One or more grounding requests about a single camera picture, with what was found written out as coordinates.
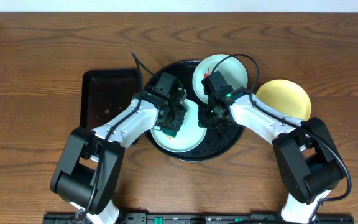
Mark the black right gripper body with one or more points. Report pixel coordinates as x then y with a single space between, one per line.
208 117

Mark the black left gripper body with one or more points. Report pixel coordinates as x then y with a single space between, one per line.
175 119

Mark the green yellow sponge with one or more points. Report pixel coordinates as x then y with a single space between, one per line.
170 134

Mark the light blue plate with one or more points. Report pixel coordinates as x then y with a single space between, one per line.
188 137

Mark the yellow plate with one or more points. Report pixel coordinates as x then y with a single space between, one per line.
286 97

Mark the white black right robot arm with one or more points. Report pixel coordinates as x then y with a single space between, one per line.
309 163

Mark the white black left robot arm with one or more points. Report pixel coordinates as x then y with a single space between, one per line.
89 166

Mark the black round tray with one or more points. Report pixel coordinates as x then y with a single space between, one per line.
217 140

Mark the black rectangular tray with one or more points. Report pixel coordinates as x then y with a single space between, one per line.
105 94

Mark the light green plate far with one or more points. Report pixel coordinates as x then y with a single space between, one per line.
232 70

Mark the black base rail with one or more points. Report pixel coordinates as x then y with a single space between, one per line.
142 218

